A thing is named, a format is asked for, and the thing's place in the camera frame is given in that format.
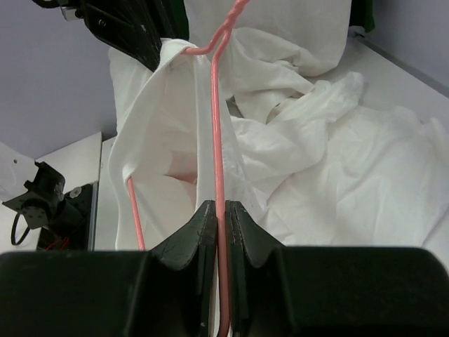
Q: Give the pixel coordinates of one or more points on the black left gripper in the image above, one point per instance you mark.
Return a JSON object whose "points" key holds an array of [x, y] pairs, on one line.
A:
{"points": [[134, 27]]}

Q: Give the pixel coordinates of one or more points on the white t-shirt red logo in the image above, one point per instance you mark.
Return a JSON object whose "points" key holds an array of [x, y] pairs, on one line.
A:
{"points": [[309, 163]]}

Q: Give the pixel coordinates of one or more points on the pink wire hanger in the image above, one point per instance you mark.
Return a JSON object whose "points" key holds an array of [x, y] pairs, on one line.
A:
{"points": [[217, 140]]}

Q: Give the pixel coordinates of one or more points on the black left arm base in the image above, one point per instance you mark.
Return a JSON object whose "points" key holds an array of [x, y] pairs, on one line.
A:
{"points": [[65, 220]]}

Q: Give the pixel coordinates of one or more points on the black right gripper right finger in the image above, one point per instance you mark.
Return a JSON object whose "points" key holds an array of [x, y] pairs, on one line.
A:
{"points": [[280, 290]]}

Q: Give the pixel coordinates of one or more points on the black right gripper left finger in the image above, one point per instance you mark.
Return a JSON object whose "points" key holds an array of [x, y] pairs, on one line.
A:
{"points": [[72, 293]]}

